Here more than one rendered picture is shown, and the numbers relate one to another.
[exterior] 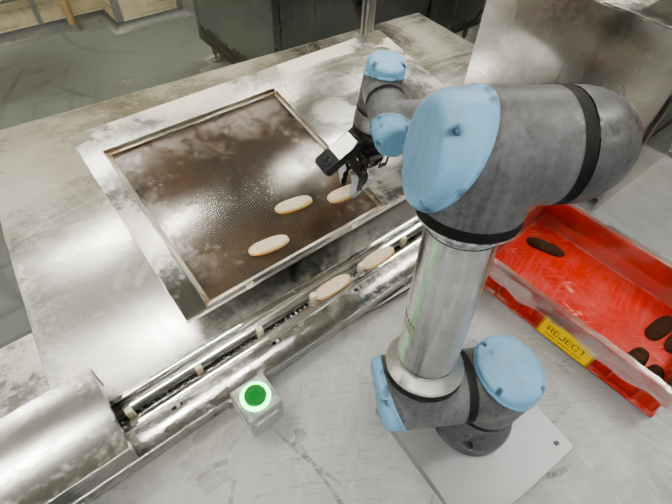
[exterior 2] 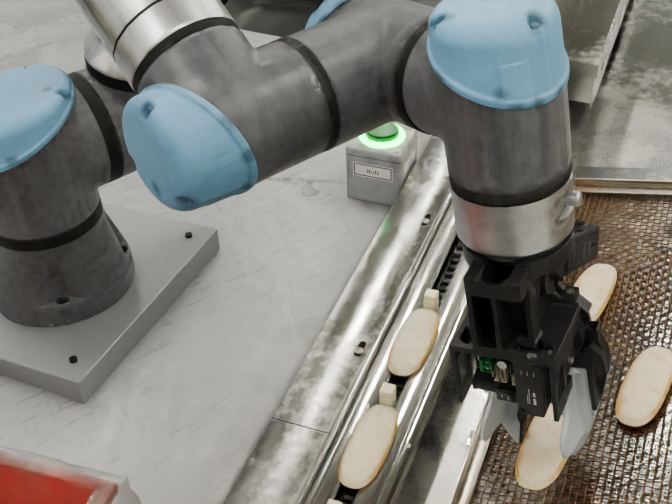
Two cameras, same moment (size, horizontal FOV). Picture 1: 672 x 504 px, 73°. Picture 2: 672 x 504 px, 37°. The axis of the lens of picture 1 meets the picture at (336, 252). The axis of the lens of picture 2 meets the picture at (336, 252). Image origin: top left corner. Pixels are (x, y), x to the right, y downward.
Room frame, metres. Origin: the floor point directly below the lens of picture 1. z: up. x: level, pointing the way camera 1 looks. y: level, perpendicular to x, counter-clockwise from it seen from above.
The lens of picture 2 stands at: (1.21, -0.39, 1.54)
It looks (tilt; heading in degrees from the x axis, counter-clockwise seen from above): 39 degrees down; 153
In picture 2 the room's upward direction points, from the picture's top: 2 degrees counter-clockwise
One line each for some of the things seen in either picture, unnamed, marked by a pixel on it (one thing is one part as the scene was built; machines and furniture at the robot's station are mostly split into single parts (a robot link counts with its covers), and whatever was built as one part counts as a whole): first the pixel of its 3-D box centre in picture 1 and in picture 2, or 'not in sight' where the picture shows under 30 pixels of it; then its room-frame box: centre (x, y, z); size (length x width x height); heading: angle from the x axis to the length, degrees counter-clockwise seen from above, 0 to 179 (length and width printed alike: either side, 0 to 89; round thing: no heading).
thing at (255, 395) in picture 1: (255, 396); (382, 134); (0.32, 0.13, 0.90); 0.04 x 0.04 x 0.02
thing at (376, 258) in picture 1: (378, 256); (368, 442); (0.69, -0.10, 0.86); 0.10 x 0.04 x 0.01; 131
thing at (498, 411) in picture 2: (363, 184); (499, 410); (0.81, -0.06, 0.98); 0.06 x 0.03 x 0.09; 126
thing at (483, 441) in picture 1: (477, 405); (54, 244); (0.32, -0.27, 0.90); 0.15 x 0.15 x 0.10
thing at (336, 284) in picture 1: (333, 285); (414, 339); (0.60, 0.00, 0.86); 0.10 x 0.04 x 0.01; 131
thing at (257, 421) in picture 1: (257, 406); (384, 174); (0.32, 0.13, 0.84); 0.08 x 0.08 x 0.11; 41
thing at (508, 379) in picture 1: (495, 381); (32, 147); (0.32, -0.27, 1.01); 0.13 x 0.12 x 0.14; 100
